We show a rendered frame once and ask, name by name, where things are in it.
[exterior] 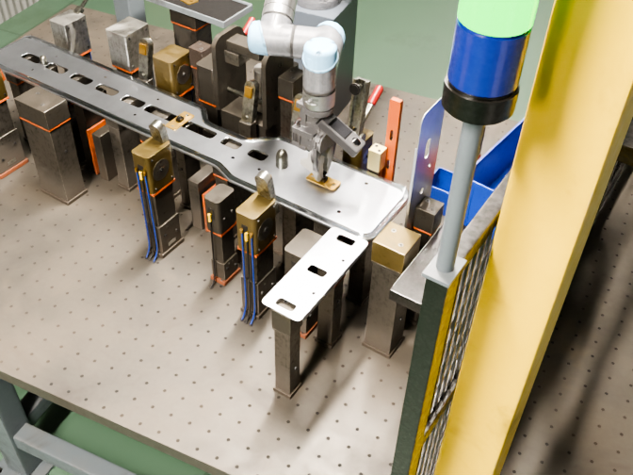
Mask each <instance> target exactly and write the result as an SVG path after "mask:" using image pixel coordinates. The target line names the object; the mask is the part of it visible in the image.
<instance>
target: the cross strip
mask: <svg viewBox="0 0 633 475"><path fill-rule="evenodd" d="M339 235H343V236H345V237H347V238H350V239H353V240H354V241H355V243H354V244H353V245H352V246H349V245H347V244H345V243H343V242H341V241H339V240H337V239H336V238H337V237H338V236H339ZM367 245H368V243H367V241H366V240H364V239H361V238H359V237H356V236H354V235H352V234H350V233H348V232H346V231H344V230H341V229H339V228H337V227H332V228H331V229H330V230H329V231H328V232H327V233H326V234H325V235H324V236H323V237H322V238H321V239H320V240H319V241H318V242H317V243H316V244H315V245H314V246H313V247H312V248H311V250H310V251H309V252H308V253H307V254H306V255H305V256H304V257H303V258H302V259H301V260H300V261H299V262H298V263H297V264H296V265H295V266H294V267H293V268H292V269H291V270H290V271H289V272H288V273H287V274H286V275H285V277H284V278H283V279H282V280H281V281H280V282H279V283H278V284H277V285H276V286H275V287H274V288H273V289H272V290H271V291H270V292H269V293H268V294H267V295H266V296H265V297H264V298H263V300H262V303H263V304H264V305H266V306H268V307H270V308H272V309H274V310H276V311H278V312H279V313H281V314H283V315H285V316H287V317H289V318H291V319H293V320H295V321H299V320H302V321H304V320H305V319H306V318H307V317H308V316H309V315H310V313H311V312H312V311H313V310H314V309H315V308H316V307H317V305H318V304H319V303H320V302H321V301H322V300H323V299H324V297H325V296H326V295H327V294H328V293H329V292H330V291H331V290H332V288H333V287H334V286H335V285H336V284H337V283H338V281H339V280H340V279H341V278H342V277H343V276H344V275H345V274H346V272H347V271H348V270H349V269H350V268H351V267H352V265H353V264H354V263H355V262H356V261H357V260H358V259H359V258H360V256H361V255H362V254H363V253H364V252H365V251H366V246H367ZM343 259H344V260H345V261H344V262H342V261H341V260H343ZM311 265H314V266H316V267H318V268H320V269H322V270H325V271H326V272H327V274H326V275H325V276H324V277H320V276H318V275H316V274H314V273H311V272H310V271H308V270H307V269H308V268H309V266H311ZM312 292H315V295H313V294H312ZM281 298H282V299H285V300H287V301H289V302H290V303H293V304H294V305H295V306H297V307H296V309H295V310H294V311H292V312H290V311H288V310H286V309H284V308H282V307H280V306H279V305H277V304H276V302H277V301H278V300H279V299H281Z"/></svg>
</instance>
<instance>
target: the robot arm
mask: <svg viewBox="0 0 633 475"><path fill-rule="evenodd" d="M340 3H341V0H265V4H264V8H263V13H262V18H261V22H260V21H259V20H258V21H252V22H251V24H250V26H249V31H248V46H249V49H250V51H251V52H252V53H255V54H258V55H264V56H267V57H268V56H274V57H291V58H297V59H302V62H303V77H302V98H301V99H300V100H299V101H298V102H296V107H297V108H299V109H300V117H299V118H297V120H296V121H295V124H294V125H293V126H292V145H294V146H297V147H299V148H300V149H302V150H303V151H306V150H310V152H309V153H308V157H307V158H302V159H301V160H300V164H301V165H302V167H304V168H305V169H307V170H308V171H309V172H311V173H312V174H313V175H314V177H315V179H316V180H317V181H318V182H319V181H320V180H321V179H322V178H323V175H326V174H327V173H328V171H329V169H330V167H331V164H332V161H333V156H334V151H335V147H336V143H337V144H338V145H339V146H340V147H341V148H342V149H343V150H345V151H346V152H347V153H348V154H349V155H350V156H351V157H355V156H356V155H357V154H358V153H359V152H360V151H361V150H362V149H363V148H364V147H365V141H363V140H362V139H361V138H360V137H359V136H358V135H357V134H355V133H354V132H353V131H352V130H351V129H350V128H349V127H348V126H347V125H345V124H344V123H343V122H342V121H341V120H340V119H339V118H338V117H336V116H335V115H334V114H333V108H334V105H335V91H336V88H335V87H336V72H337V67H338V64H339V60H340V57H341V54H342V52H343V49H344V45H345V33H344V30H343V28H342V27H341V26H340V25H339V24H337V23H335V22H332V21H326V22H323V23H321V24H319V25H318V26H317V27H311V26H303V25H293V22H294V17H295V12H296V7H297V5H298V6H300V7H302V8H307V9H311V10H326V9H331V8H335V7H337V6H338V5H339V4H340ZM297 124H298V125H297Z"/></svg>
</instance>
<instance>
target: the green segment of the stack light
mask: <svg viewBox="0 0 633 475"><path fill-rule="evenodd" d="M538 3H539V0H460V2H459V7H458V13H457V14H458V18H459V20H460V22H461V23H462V24H463V25H464V26H465V27H467V28H468V29H470V30H472V31H474V32H477V33H479V34H482V35H486V36H491V37H501V38H502V37H513V36H518V35H521V34H523V33H525V32H527V31H529V30H530V29H531V28H532V26H533V23H534V19H535V14H536V10H537V7H538Z"/></svg>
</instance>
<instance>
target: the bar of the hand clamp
mask: <svg viewBox="0 0 633 475"><path fill-rule="evenodd" d="M370 82H371V81H370V80H368V79H365V78H362V77H361V76H357V77H356V78H355V79H354V82H353V84H351V85H350V86H349V90H350V92H351V93H352V95H351V102H350V108H349V120H348V127H349V128H350V129H351V130H353V126H354V127H356V128H357V131H356V134H357V135H358V136H360V134H361V133H363V129H364V122H365V112H366V106H367V100H368V94H369V88H370Z"/></svg>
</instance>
